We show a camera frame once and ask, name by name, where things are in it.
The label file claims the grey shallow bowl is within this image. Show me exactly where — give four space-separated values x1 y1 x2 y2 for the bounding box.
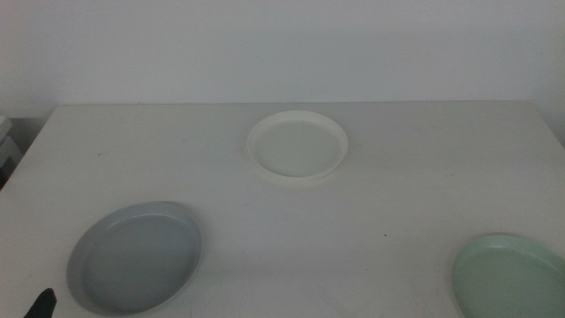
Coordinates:
66 201 204 317

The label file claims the white shallow bowl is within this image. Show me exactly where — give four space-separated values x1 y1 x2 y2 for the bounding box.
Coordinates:
246 110 350 180

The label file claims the pale green shallow bowl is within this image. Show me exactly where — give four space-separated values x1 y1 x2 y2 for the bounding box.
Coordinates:
450 233 565 318

